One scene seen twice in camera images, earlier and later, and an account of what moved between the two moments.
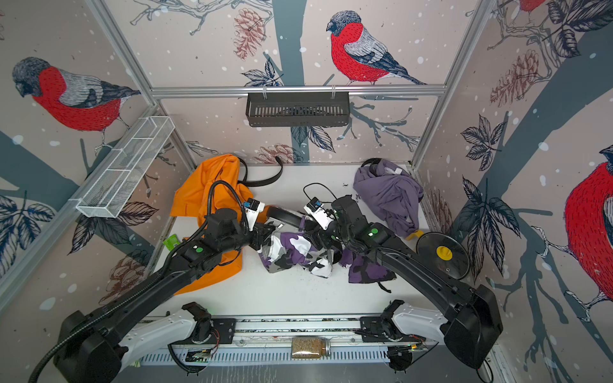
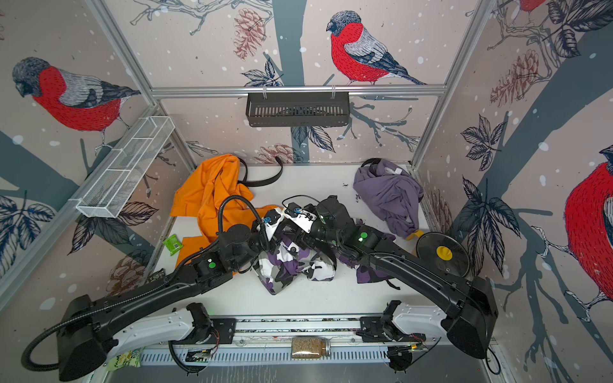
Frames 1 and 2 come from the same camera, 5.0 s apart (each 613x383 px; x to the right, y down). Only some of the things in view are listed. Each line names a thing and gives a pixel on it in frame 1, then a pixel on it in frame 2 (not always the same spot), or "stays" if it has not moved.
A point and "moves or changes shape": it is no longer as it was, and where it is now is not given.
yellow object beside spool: x=417 y=233 stays
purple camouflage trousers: x=282 y=250 moves or changes shape
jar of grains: x=310 y=347 stays
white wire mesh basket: x=114 y=190 stays
